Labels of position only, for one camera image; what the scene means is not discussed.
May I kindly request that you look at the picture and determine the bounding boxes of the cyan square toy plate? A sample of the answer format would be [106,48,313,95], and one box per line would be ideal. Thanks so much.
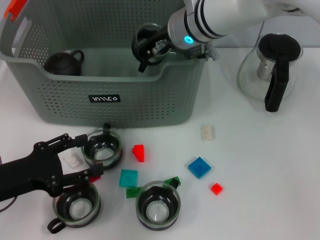
[118,169,139,188]

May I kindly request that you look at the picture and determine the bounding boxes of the small red toy brick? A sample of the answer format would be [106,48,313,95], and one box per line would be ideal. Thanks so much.
[209,182,223,196]

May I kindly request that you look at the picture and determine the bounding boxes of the dark clay teapot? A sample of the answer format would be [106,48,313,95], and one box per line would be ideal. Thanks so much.
[43,49,85,76]

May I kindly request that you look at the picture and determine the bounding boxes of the grey perforated plastic storage bin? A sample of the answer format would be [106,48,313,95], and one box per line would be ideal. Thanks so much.
[0,0,213,129]

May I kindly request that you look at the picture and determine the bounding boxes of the glass teacup black holder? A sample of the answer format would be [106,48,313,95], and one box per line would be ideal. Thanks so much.
[131,23,176,73]
[135,178,182,230]
[81,122,123,171]
[46,178,102,235]

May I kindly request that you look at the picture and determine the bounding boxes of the thin grey background cable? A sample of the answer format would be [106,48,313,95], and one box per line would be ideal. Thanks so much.
[255,21,266,47]

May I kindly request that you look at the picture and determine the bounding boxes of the blue square toy plate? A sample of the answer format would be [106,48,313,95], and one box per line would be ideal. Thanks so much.
[187,156,212,180]

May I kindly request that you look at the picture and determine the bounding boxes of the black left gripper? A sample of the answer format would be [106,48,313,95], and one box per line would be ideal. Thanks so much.
[0,133,104,202]

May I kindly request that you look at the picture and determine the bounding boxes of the red sloped toy brick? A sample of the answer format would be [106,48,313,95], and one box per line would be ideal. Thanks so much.
[131,144,146,163]

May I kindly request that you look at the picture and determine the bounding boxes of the orange bin handle clip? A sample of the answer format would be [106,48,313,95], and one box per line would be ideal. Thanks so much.
[3,0,27,20]

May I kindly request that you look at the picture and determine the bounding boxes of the glass pitcher black lid handle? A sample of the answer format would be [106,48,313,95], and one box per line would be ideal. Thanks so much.
[236,32,304,113]

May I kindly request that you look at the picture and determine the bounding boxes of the white toy brick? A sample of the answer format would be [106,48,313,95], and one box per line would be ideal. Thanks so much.
[200,124,216,141]
[62,152,82,169]

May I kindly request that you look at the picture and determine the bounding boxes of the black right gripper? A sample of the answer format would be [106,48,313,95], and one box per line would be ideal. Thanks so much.
[139,24,176,63]

